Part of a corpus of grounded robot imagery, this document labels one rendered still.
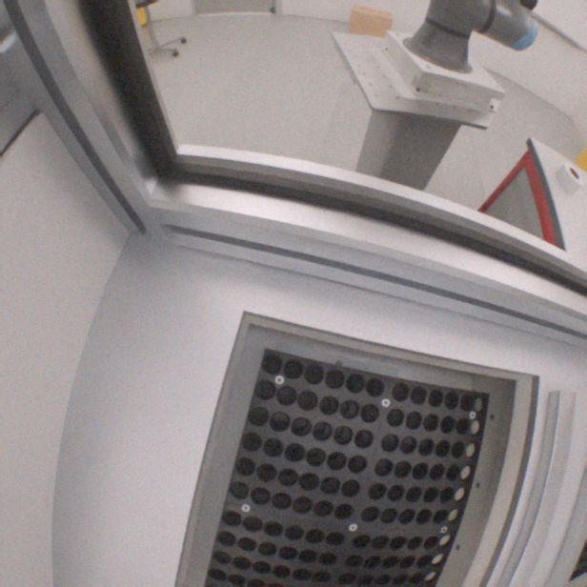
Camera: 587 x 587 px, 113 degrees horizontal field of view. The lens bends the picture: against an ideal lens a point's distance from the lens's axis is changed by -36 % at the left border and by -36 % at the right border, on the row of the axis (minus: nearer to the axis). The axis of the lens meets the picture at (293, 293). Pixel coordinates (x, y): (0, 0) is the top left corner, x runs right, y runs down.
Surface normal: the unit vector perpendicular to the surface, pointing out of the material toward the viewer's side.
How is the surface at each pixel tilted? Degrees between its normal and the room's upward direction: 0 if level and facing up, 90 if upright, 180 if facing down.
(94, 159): 90
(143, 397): 0
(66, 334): 90
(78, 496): 0
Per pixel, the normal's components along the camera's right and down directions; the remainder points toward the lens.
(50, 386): 0.97, 0.23
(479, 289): -0.24, 0.91
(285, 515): 0.03, -0.34
